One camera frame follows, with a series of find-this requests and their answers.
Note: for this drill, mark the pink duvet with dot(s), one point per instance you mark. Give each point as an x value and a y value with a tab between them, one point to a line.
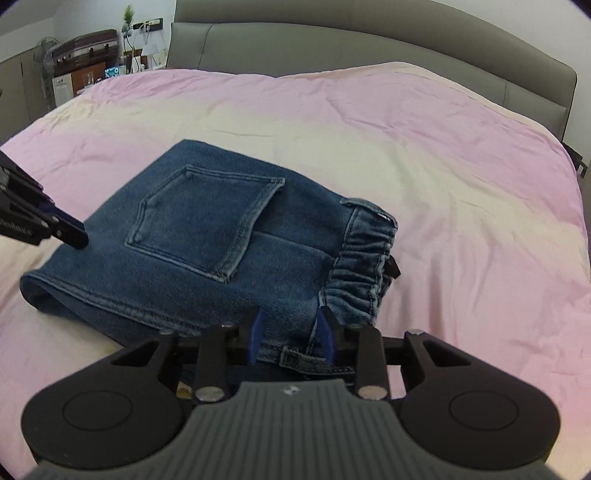
438	194

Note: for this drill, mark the grey upholstered headboard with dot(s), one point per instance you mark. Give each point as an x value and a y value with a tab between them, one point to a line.
369	46

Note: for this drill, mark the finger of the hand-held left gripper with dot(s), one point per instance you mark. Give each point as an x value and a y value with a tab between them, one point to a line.
69	230

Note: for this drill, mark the white table lamp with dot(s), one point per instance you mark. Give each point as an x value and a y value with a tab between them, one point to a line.
151	55

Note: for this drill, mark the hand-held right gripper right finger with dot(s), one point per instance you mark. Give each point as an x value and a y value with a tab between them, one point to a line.
326	336

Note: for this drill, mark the small blue-screen clock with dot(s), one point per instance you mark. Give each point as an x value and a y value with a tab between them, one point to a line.
114	71

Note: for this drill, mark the small green potted plant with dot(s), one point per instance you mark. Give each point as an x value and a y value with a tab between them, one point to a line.
128	18

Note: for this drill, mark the white box appliance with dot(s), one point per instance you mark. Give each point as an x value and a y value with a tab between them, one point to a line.
63	87

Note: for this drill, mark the brown cardboard box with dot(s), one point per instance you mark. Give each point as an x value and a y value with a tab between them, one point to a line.
87	76

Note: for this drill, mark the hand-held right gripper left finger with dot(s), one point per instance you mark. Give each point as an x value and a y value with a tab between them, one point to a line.
256	333

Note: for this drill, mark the black wall socket strip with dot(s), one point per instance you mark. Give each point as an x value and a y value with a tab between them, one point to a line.
148	23

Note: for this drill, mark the dark brown suitcase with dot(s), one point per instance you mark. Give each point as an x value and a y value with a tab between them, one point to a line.
87	45

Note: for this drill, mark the blue denim pants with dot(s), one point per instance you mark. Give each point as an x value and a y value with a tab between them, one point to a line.
221	240

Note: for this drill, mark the standing fan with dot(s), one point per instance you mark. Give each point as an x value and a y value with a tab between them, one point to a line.
44	57

